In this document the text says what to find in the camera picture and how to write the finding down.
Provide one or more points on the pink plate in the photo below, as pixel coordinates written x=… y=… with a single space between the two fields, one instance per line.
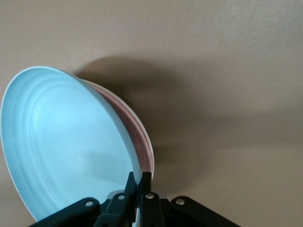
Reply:
x=139 y=144

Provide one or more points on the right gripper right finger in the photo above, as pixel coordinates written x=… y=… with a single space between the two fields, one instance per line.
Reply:
x=151 y=210

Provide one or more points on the beige plate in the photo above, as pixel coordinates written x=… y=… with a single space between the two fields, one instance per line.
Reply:
x=149 y=142

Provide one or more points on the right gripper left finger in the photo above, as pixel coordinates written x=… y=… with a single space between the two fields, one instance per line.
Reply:
x=113 y=210

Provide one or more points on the blue plate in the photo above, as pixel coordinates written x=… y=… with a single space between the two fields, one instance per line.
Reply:
x=64 y=142

